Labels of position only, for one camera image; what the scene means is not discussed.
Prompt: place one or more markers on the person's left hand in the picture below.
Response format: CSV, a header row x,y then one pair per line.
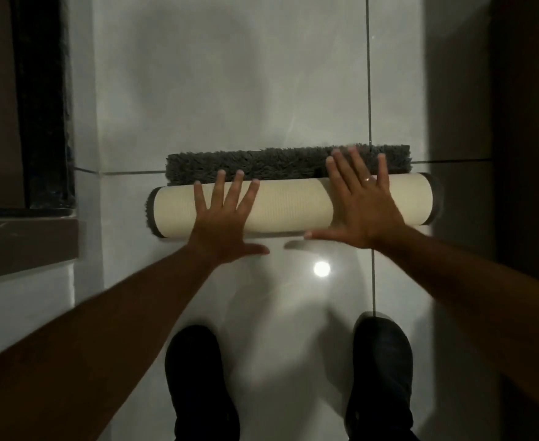
x,y
221,231

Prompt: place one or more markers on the person's right hand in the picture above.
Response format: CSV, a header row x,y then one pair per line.
x,y
366,215

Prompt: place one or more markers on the grey shaggy bath mat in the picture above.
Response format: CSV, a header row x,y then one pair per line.
x,y
288,206

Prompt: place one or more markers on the person's right forearm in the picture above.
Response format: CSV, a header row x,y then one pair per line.
x,y
481,303

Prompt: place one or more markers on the person's left forearm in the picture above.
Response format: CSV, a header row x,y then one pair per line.
x,y
90,353

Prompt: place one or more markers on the person's black left shoe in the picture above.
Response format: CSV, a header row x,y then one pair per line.
x,y
196,376

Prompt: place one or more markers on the person's black shoe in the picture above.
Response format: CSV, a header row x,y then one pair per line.
x,y
382,367
196,376

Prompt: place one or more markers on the person's black right shoe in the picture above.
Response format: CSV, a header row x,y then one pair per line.
x,y
382,367

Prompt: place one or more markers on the person's left leg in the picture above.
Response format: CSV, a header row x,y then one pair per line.
x,y
191,434

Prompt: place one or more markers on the person's leg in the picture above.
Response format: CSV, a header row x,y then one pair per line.
x,y
191,434
389,431

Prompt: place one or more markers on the person's right leg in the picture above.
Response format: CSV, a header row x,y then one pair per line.
x,y
389,431

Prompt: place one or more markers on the dark wooden cabinet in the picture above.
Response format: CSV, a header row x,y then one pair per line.
x,y
531,133

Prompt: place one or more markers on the brown ledge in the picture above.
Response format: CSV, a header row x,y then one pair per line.
x,y
21,245

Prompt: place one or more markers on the dark framed panel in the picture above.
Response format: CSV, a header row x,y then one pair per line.
x,y
40,110

